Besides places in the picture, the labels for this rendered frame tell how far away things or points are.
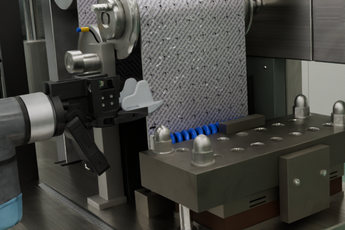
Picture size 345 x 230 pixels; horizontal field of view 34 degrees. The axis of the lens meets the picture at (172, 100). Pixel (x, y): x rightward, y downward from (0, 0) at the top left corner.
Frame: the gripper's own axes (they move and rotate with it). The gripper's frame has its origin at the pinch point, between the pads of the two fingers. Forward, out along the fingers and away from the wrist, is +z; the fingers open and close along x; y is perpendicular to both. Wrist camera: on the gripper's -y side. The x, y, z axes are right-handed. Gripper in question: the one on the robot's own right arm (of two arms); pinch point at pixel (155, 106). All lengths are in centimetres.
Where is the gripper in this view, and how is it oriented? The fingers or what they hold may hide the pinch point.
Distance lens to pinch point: 99.0
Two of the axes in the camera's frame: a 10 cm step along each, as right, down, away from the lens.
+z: 8.2, -1.6, 5.5
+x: -5.7, -1.3, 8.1
